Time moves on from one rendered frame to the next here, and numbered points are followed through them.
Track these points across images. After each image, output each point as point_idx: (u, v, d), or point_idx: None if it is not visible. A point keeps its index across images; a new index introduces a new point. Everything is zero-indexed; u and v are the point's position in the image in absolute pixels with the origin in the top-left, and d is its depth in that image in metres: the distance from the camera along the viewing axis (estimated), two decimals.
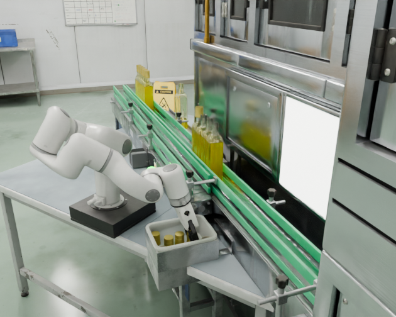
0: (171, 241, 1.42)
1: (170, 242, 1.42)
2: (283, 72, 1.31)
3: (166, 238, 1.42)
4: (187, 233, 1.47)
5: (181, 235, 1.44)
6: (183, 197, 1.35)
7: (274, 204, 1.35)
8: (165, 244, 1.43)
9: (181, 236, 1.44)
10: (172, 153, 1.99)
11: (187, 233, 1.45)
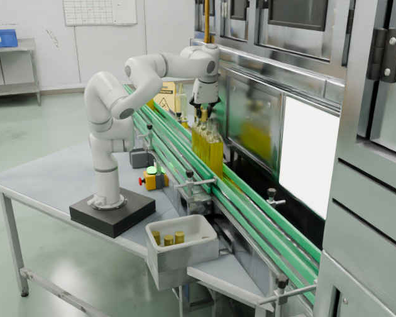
0: (171, 241, 1.42)
1: (170, 242, 1.42)
2: (283, 72, 1.31)
3: (166, 238, 1.42)
4: (201, 114, 1.67)
5: (181, 235, 1.44)
6: None
7: (274, 204, 1.35)
8: (165, 244, 1.43)
9: (181, 236, 1.44)
10: (172, 153, 1.99)
11: (204, 111, 1.67)
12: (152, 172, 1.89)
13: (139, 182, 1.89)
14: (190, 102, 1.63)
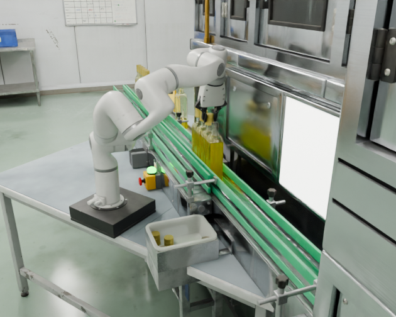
0: (171, 241, 1.42)
1: (170, 242, 1.42)
2: (283, 72, 1.31)
3: (166, 238, 1.42)
4: (201, 114, 1.67)
5: (212, 113, 1.64)
6: None
7: (274, 204, 1.35)
8: (165, 244, 1.43)
9: (213, 114, 1.64)
10: (172, 153, 1.99)
11: None
12: (152, 172, 1.89)
13: (139, 182, 1.89)
14: (196, 105, 1.58)
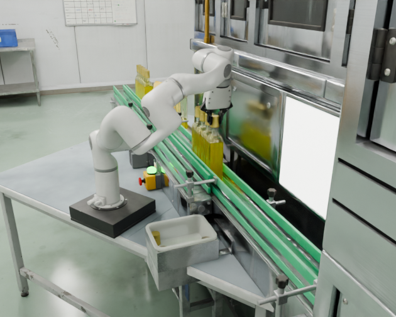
0: None
1: (219, 118, 1.59)
2: (283, 72, 1.31)
3: (217, 116, 1.57)
4: (201, 114, 1.67)
5: (212, 113, 1.64)
6: None
7: (274, 204, 1.35)
8: (218, 121, 1.58)
9: (213, 114, 1.64)
10: (172, 153, 1.99)
11: (204, 111, 1.67)
12: (152, 172, 1.89)
13: (139, 182, 1.89)
14: (202, 107, 1.53)
